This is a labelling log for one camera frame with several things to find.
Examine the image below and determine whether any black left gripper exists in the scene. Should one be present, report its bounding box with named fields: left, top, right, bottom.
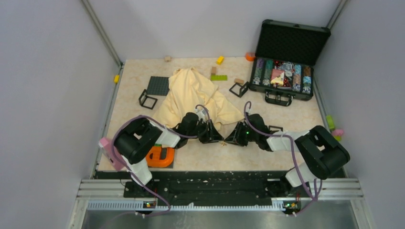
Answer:
left=187, top=119, right=224, bottom=144

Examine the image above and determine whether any orange round object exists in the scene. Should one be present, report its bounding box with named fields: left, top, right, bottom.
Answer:
left=245, top=52, right=256, bottom=62

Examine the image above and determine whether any black cube frame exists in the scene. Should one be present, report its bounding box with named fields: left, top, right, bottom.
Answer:
left=138, top=89, right=158, bottom=110
left=229, top=82, right=249, bottom=98

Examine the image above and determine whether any black square frame right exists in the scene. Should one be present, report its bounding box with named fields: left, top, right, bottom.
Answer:
left=268, top=125, right=283, bottom=132

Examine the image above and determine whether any black cube frame left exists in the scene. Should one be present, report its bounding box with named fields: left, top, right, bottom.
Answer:
left=138, top=89, right=158, bottom=110

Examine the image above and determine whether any green long lego brick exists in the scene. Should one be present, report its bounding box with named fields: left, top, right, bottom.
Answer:
left=210, top=75, right=227, bottom=81

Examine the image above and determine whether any pink box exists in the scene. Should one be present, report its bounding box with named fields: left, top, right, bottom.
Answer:
left=98, top=137, right=124, bottom=171

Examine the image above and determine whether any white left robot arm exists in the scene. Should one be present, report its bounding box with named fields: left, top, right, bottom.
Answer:
left=111, top=111, right=224, bottom=197

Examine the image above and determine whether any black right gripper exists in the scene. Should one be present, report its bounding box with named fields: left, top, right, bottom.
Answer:
left=225, top=122, right=258, bottom=147

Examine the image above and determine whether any yellow lego brick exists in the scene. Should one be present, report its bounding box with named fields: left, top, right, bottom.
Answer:
left=216, top=56, right=224, bottom=65

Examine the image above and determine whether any black open carrying case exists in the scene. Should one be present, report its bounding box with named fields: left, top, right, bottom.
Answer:
left=248, top=20, right=331, bottom=106

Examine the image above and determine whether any black cube frame right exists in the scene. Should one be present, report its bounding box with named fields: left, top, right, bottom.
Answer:
left=229, top=82, right=249, bottom=98

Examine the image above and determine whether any small yellow block on rail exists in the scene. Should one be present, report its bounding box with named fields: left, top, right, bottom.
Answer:
left=114, top=75, right=120, bottom=84

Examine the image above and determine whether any cream yellow t-shirt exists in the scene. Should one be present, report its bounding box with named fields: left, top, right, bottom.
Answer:
left=152, top=67, right=244, bottom=131

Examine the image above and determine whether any wooden block near frame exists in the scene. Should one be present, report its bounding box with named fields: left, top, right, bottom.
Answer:
left=234, top=78, right=245, bottom=85

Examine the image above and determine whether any dark grey lego baseplate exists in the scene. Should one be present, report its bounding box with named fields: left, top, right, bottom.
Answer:
left=147, top=76, right=169, bottom=96

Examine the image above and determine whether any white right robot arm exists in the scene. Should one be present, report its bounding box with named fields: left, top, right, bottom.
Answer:
left=225, top=114, right=350, bottom=197

